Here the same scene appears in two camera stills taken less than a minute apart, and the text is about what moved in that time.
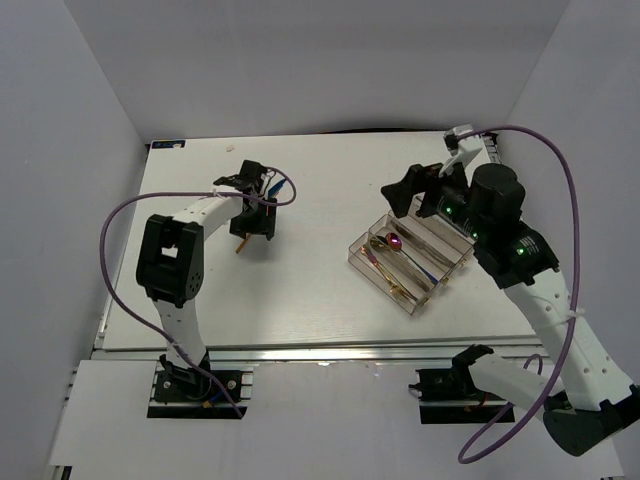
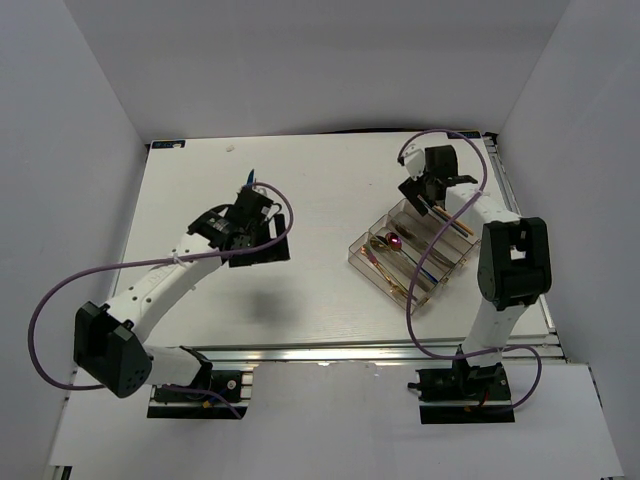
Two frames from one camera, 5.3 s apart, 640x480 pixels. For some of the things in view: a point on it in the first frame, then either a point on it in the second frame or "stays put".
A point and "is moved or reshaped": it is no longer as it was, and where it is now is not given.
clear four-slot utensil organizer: x=409 y=257 stays put
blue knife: x=275 y=188 is moved or reshaped
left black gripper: x=264 y=225 to x=274 y=251
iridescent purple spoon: x=395 y=243 stays put
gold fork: x=394 y=289 stays put
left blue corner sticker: x=168 y=145 stays put
